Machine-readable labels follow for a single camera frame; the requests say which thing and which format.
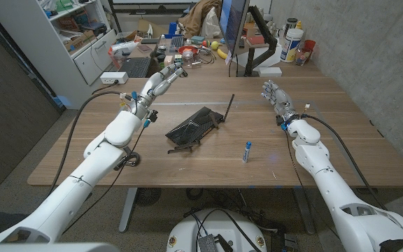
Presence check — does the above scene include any computer monitor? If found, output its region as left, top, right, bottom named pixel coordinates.
left=218, top=0, right=250, bottom=59

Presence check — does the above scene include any grey table leg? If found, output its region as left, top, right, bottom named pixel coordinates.
left=292, top=188, right=316, bottom=235
left=118, top=188, right=139, bottom=234

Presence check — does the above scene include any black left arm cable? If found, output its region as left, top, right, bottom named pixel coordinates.
left=47, top=90, right=132, bottom=197

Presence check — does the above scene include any red bowl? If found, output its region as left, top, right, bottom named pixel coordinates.
left=178, top=45, right=199, bottom=56

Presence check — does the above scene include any white shelf cabinet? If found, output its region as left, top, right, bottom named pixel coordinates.
left=0, top=0, right=118, bottom=109

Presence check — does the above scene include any white power strip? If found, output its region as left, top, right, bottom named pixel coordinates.
left=99, top=71, right=129, bottom=85

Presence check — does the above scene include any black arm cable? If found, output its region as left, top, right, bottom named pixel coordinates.
left=301, top=113, right=388, bottom=211
left=47, top=90, right=132, bottom=197

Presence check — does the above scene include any clear plastic jar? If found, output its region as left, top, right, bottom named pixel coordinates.
left=182, top=48, right=195, bottom=67

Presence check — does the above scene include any black router with antennas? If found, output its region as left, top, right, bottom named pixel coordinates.
left=165, top=93, right=236, bottom=155

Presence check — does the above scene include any white glue stick blue cap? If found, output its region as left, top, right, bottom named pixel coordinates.
left=241, top=141, right=253, bottom=164

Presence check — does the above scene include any brown jacket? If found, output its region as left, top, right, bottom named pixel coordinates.
left=178, top=0, right=222, bottom=38

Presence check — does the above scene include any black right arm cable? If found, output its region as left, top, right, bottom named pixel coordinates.
left=301, top=113, right=388, bottom=211

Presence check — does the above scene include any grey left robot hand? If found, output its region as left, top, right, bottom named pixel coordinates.
left=128, top=62, right=185, bottom=122

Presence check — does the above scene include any black keyboard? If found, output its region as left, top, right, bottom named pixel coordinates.
left=117, top=57, right=153, bottom=78

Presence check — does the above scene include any white canister blue label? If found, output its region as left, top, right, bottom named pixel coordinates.
left=280, top=27, right=304, bottom=64

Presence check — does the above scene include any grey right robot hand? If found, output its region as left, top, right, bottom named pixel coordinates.
left=260, top=79, right=301, bottom=127

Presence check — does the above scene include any white flat box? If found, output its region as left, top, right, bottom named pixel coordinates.
left=258, top=66, right=283, bottom=78

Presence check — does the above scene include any white cloth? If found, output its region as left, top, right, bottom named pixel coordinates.
left=201, top=6, right=222, bottom=39

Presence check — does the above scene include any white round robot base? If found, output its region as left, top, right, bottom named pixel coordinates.
left=166, top=209, right=268, bottom=252

